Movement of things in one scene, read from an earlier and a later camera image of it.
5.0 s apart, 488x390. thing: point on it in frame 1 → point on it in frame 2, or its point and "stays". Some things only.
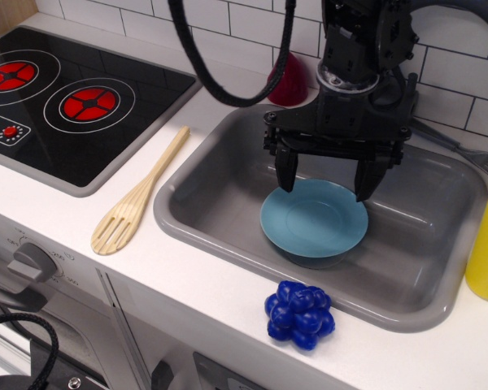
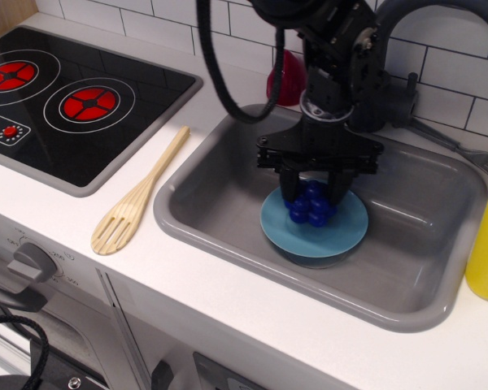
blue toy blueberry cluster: (299, 313) → (313, 205)
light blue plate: (317, 223) stays
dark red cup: (291, 88) stays
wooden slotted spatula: (119, 218) stays
